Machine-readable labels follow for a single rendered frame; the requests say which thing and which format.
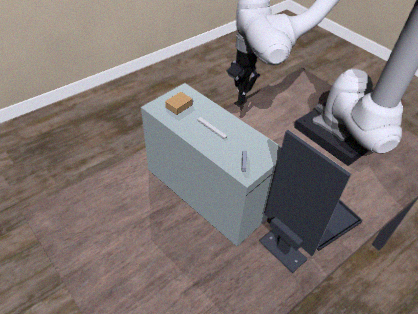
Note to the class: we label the small brown cardboard box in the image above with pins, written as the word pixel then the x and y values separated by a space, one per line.
pixel 178 103

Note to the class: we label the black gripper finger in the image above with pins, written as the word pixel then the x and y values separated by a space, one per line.
pixel 239 81
pixel 247 85

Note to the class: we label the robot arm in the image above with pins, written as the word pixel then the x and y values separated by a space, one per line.
pixel 373 120

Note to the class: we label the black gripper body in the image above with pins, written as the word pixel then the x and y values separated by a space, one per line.
pixel 248 60

